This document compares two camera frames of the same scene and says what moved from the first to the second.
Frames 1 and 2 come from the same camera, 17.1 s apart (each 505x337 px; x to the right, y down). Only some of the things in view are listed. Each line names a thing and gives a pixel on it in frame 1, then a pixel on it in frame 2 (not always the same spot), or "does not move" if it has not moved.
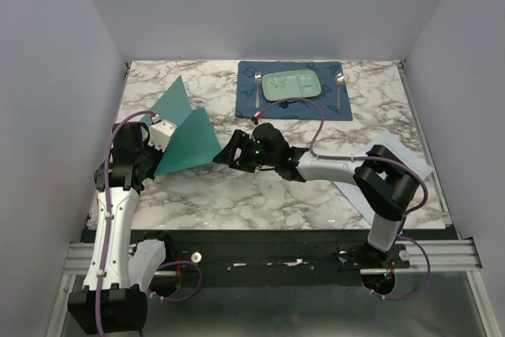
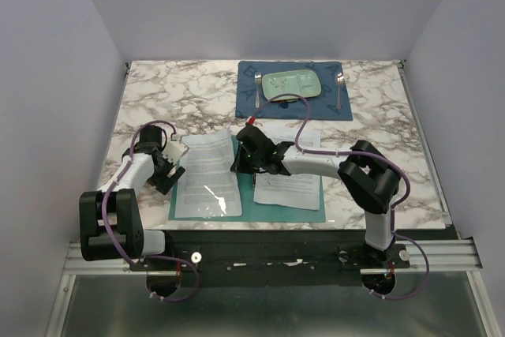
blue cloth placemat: (334, 99) does not move
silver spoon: (339, 80) does not move
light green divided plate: (289, 84) does not move
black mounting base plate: (275, 258) does not move
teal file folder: (193, 138) to (251, 211)
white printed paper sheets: (412, 162) to (292, 191)
